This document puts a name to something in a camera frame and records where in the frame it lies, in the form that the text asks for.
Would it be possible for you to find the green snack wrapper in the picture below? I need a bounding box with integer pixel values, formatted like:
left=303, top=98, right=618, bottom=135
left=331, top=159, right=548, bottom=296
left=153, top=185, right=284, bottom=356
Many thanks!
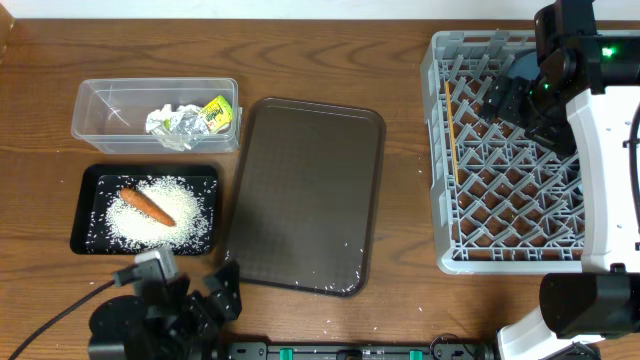
left=163, top=94, right=235, bottom=137

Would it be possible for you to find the white tissue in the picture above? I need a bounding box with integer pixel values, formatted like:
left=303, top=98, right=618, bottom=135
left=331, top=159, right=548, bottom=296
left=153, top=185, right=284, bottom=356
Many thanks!
left=145, top=104, right=201, bottom=151

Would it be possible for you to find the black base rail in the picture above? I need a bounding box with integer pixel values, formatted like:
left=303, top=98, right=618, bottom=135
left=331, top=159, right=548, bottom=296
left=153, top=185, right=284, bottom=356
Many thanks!
left=217, top=337, right=500, bottom=360

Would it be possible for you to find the black waste tray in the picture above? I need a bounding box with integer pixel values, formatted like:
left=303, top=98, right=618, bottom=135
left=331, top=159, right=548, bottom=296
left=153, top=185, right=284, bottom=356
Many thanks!
left=70, top=164, right=219, bottom=256

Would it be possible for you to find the pile of white rice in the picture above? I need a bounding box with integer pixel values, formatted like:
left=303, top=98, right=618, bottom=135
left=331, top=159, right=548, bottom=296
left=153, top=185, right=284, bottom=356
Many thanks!
left=106, top=177, right=208, bottom=254

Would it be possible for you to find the orange carrot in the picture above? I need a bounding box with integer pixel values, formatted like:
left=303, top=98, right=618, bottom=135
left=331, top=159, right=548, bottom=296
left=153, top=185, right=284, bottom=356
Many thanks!
left=119, top=188, right=176, bottom=227

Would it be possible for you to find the wooden chopstick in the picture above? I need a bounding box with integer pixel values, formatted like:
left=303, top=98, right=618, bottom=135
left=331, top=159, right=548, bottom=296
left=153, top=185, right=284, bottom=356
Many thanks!
left=444, top=81, right=459, bottom=185

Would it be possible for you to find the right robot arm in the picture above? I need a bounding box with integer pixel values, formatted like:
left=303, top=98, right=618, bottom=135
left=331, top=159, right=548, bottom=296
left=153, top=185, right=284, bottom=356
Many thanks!
left=480, top=0, right=639, bottom=359

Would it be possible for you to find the clear plastic bin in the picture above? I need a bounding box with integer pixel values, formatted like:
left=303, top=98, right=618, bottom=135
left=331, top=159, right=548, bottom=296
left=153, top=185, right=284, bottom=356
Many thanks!
left=71, top=77, right=242, bottom=154

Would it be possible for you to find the grey dishwasher rack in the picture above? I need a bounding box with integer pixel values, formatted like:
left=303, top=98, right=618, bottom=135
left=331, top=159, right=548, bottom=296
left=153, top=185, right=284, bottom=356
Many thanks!
left=420, top=31, right=585, bottom=275

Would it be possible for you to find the brown serving tray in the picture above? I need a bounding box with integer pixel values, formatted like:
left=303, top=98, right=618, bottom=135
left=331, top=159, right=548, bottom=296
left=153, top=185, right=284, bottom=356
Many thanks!
left=225, top=98, right=386, bottom=298

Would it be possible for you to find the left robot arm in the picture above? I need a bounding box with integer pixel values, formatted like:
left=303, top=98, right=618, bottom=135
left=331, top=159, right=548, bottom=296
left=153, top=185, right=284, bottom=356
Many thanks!
left=88, top=259, right=242, bottom=359

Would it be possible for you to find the dark blue plate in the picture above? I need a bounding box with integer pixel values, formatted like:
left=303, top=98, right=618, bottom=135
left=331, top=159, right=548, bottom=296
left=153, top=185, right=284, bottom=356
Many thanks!
left=506, top=50, right=540, bottom=82

